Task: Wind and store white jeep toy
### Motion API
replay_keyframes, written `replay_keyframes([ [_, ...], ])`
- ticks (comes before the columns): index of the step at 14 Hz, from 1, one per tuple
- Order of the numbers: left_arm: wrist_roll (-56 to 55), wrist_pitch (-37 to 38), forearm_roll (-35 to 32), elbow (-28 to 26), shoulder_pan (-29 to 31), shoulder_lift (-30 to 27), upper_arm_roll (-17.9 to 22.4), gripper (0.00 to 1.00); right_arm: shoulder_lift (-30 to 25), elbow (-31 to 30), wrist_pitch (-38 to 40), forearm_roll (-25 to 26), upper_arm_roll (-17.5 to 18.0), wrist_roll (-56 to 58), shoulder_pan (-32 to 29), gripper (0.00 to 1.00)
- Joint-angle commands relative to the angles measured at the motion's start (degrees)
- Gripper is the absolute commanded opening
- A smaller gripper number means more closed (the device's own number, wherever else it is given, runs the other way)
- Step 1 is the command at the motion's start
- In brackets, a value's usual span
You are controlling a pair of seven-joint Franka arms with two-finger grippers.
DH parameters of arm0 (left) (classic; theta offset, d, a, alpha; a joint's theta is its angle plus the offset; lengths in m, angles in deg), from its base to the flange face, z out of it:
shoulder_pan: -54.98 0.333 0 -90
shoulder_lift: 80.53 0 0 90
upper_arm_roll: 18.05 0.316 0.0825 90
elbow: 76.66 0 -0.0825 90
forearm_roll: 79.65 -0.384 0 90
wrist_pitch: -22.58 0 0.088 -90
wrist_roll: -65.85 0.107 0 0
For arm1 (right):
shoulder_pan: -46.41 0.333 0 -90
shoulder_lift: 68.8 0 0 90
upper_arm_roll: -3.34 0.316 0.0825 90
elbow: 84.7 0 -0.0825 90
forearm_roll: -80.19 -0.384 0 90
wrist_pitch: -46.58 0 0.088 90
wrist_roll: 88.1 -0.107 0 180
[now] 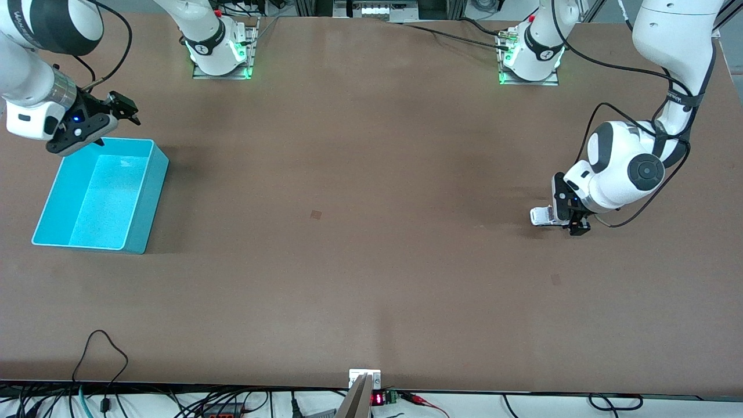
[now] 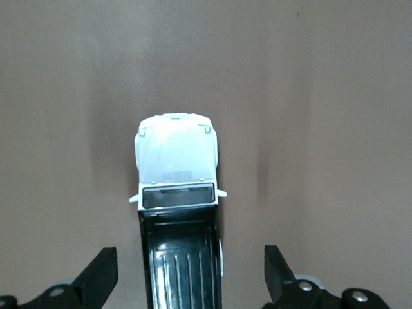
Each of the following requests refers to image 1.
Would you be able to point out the white mounting bracket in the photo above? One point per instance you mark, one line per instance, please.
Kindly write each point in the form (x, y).
(355, 374)

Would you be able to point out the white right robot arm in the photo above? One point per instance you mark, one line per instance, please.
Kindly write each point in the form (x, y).
(35, 23)

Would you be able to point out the grey camera mount bar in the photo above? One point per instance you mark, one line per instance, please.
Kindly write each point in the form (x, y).
(357, 403)

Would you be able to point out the aluminium profile corner bracket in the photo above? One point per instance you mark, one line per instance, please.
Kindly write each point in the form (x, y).
(717, 33)

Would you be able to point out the green terminal block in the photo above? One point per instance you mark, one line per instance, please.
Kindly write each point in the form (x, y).
(392, 397)

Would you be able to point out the red clip leads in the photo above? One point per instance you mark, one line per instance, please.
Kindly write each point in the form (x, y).
(415, 399)

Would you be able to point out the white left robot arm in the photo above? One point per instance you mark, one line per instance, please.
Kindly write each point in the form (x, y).
(667, 35)

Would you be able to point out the black red power strip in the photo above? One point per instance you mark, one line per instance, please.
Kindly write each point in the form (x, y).
(223, 413)

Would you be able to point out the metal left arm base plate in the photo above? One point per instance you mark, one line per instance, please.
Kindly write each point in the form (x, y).
(531, 83)

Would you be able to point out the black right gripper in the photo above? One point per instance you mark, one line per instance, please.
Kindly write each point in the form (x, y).
(94, 107)

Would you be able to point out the turquoise plastic bin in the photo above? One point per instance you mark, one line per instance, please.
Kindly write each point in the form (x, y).
(104, 197)

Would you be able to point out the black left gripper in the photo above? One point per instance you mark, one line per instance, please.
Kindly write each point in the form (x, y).
(579, 219)

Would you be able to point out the white jeep toy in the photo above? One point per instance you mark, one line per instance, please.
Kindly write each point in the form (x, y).
(543, 216)

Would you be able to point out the aluminium equipment rack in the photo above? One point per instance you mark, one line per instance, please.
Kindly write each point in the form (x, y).
(383, 10)

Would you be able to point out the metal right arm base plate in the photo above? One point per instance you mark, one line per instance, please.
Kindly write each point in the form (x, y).
(226, 76)

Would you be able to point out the red digit display module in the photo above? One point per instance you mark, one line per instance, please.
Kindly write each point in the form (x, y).
(378, 399)

